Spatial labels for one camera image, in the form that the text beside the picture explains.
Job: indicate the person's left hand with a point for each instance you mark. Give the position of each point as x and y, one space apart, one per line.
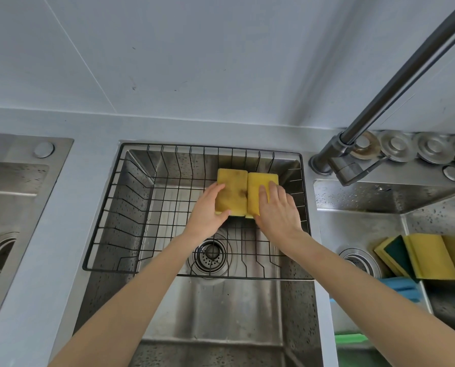
206 217

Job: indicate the person's right hand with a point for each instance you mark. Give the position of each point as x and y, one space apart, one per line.
279 217

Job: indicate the yellow sponge green backing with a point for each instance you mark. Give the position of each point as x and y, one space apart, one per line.
255 194
429 256
397 252

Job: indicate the stained yellow sponge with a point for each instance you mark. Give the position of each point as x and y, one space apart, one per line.
233 187

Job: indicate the green sponge brush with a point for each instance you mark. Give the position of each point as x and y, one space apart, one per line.
349 338

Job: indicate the blue sponge brush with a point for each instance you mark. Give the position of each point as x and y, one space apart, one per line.
401 286

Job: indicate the person's left forearm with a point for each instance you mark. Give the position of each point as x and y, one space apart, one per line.
135 301

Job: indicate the person's right forearm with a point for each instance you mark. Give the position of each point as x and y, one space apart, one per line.
365 298

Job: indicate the dark grey gooseneck faucet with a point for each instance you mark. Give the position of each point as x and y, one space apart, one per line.
342 168

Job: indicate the stainless steel double sink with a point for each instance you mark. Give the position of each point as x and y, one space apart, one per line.
219 309

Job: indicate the rusty round drain cover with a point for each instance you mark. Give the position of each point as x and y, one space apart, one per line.
370 150

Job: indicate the small round steel cap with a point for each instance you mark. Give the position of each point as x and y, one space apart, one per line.
452 173
44 149

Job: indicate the stainless steel single sink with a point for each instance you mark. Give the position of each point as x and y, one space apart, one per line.
9 210

